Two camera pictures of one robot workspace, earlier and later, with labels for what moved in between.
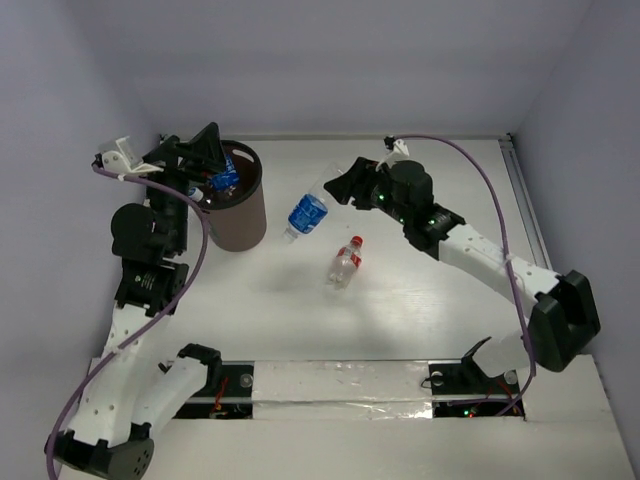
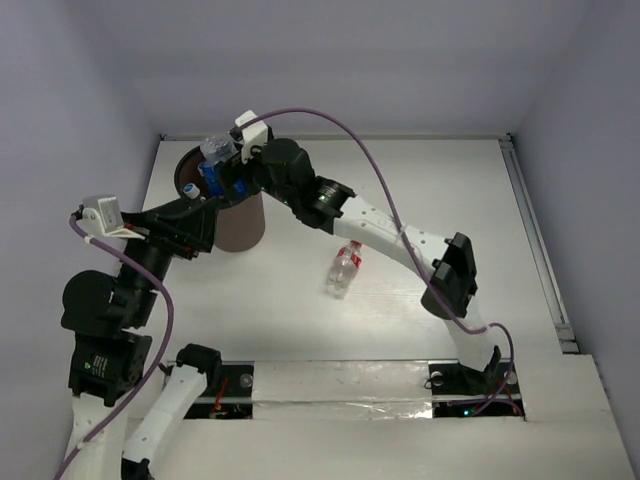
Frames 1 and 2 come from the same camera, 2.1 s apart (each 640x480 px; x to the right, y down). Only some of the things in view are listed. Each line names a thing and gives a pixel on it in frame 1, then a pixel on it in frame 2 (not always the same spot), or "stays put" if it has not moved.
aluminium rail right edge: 541,254 stays put
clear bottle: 195,194 stays put
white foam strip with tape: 341,390 stays put
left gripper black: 176,151 -> 163,232
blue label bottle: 310,208 -> 213,150
